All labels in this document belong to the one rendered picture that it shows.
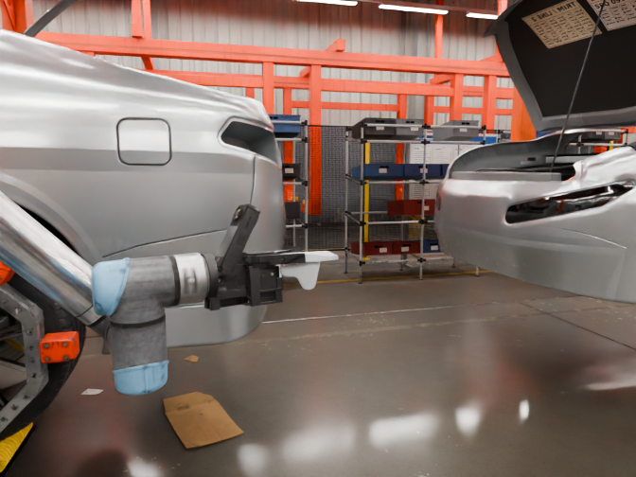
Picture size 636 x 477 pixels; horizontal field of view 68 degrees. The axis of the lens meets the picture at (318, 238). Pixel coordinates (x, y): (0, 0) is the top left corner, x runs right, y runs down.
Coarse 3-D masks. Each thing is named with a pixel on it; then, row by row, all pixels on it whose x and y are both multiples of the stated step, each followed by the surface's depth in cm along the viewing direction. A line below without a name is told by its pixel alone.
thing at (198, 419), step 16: (176, 400) 280; (192, 400) 281; (208, 400) 283; (176, 416) 264; (192, 416) 265; (208, 416) 265; (224, 416) 265; (176, 432) 249; (192, 432) 249; (208, 432) 249; (224, 432) 250; (240, 432) 248
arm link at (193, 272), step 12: (180, 264) 68; (192, 264) 69; (204, 264) 70; (180, 276) 67; (192, 276) 68; (204, 276) 69; (180, 288) 74; (192, 288) 68; (204, 288) 69; (180, 300) 68; (192, 300) 70
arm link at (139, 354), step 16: (160, 320) 68; (112, 336) 66; (128, 336) 65; (144, 336) 66; (160, 336) 68; (112, 352) 67; (128, 352) 65; (144, 352) 66; (160, 352) 68; (128, 368) 66; (144, 368) 66; (160, 368) 68; (128, 384) 66; (144, 384) 67; (160, 384) 68
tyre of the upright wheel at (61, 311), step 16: (16, 288) 142; (32, 288) 143; (48, 304) 144; (48, 320) 145; (64, 320) 147; (80, 336) 162; (80, 352) 168; (48, 368) 147; (64, 368) 148; (48, 384) 148; (32, 400) 147; (48, 400) 148; (16, 416) 147; (32, 416) 148; (16, 432) 148
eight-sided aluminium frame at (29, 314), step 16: (0, 288) 134; (0, 304) 134; (16, 304) 135; (32, 304) 140; (32, 320) 136; (32, 336) 137; (32, 352) 137; (32, 368) 138; (32, 384) 138; (16, 400) 138; (0, 416) 138; (0, 432) 138
